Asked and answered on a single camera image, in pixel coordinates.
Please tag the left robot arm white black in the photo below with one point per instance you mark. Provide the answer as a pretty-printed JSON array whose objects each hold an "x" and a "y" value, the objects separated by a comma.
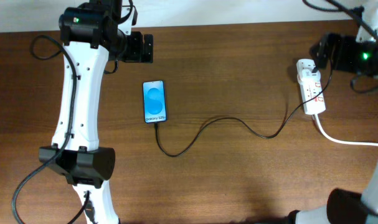
[{"x": 92, "y": 34}]

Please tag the white power strip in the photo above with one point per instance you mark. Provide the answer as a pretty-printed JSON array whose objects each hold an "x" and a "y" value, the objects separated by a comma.
[{"x": 311, "y": 93}]

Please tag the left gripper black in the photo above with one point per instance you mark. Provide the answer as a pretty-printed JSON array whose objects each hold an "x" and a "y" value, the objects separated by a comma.
[{"x": 136, "y": 55}]

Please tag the white USB charger adapter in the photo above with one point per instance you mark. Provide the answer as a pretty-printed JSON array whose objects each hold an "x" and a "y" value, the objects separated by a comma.
[{"x": 305, "y": 73}]

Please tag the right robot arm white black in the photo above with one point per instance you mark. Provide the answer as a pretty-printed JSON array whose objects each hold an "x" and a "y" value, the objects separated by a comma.
[{"x": 344, "y": 205}]

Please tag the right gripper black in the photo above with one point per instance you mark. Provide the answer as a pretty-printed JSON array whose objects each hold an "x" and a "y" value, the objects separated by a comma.
[{"x": 323, "y": 50}]

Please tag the blue-screen Galaxy smartphone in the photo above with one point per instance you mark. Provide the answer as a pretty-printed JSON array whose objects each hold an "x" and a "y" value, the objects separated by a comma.
[{"x": 154, "y": 101}]

